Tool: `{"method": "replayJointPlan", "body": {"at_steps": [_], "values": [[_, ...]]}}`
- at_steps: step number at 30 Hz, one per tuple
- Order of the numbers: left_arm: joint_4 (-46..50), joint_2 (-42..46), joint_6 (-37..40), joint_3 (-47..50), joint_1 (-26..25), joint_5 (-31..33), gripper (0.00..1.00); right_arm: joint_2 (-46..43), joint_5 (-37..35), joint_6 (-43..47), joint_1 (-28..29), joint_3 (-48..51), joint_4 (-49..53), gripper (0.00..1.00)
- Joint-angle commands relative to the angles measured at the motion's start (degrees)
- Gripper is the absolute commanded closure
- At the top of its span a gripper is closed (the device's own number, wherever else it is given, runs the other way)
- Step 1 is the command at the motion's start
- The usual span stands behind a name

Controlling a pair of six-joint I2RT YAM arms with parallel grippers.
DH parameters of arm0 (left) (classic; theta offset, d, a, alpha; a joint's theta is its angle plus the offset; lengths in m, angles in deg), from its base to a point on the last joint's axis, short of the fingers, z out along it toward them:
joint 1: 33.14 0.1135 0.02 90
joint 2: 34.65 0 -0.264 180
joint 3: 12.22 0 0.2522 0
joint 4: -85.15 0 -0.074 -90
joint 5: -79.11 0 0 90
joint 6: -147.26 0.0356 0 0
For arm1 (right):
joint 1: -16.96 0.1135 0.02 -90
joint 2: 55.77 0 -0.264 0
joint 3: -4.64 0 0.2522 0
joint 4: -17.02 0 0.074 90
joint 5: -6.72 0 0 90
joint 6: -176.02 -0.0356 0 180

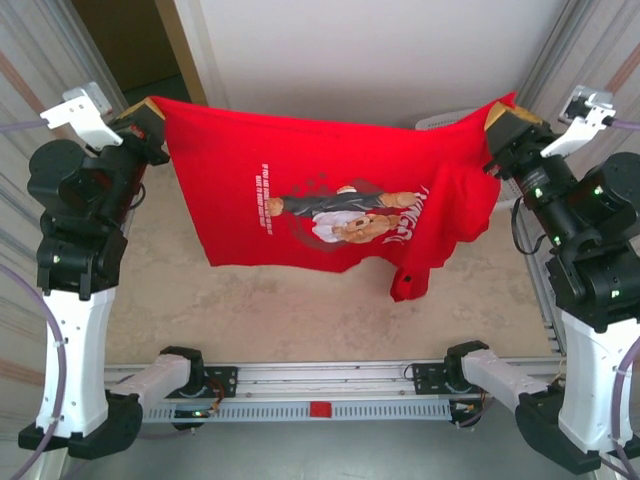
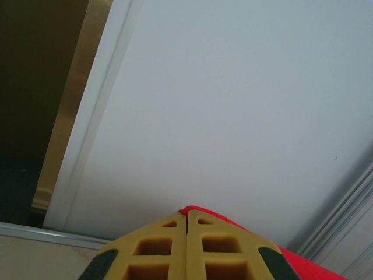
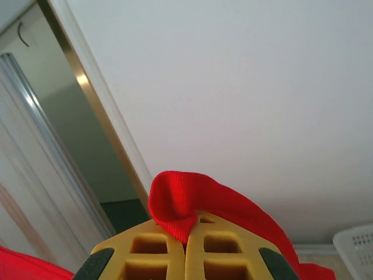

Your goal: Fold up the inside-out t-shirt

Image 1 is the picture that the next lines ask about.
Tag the white door frame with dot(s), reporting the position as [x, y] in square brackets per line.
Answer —
[200, 50]

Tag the small black controller board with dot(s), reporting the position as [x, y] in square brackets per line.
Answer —
[192, 413]
[465, 407]

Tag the aluminium table edge bar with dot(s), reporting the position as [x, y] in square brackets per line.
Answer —
[552, 337]

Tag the small red block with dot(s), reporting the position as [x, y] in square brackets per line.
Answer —
[320, 410]

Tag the red t-shirt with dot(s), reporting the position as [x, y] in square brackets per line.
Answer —
[225, 175]

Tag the aluminium mounting rail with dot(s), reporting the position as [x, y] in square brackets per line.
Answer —
[325, 375]

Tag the white plastic mesh basket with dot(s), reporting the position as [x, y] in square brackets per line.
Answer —
[440, 121]

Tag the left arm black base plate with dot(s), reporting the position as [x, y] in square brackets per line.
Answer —
[225, 382]

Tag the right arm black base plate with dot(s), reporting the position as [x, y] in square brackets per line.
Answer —
[425, 377]

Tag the striped translucent side panel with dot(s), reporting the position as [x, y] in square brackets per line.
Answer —
[610, 40]
[15, 200]

